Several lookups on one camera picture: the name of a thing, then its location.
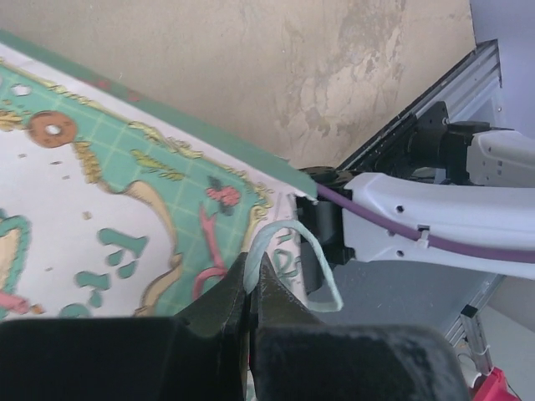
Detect red plastic box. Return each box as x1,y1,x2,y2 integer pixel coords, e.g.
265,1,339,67
472,367,516,401

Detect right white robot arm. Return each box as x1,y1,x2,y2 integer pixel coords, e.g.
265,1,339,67
297,101,534,279

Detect green floral paper bag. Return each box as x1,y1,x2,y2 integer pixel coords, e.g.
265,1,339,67
1,32,342,320

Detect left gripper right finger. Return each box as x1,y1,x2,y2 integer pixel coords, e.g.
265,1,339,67
252,256,471,400

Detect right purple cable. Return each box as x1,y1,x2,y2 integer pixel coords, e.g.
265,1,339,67
315,183,535,265

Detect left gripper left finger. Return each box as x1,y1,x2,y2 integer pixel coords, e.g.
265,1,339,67
1,255,249,400

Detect aluminium frame rail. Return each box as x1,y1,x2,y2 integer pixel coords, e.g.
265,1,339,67
339,39,502,170

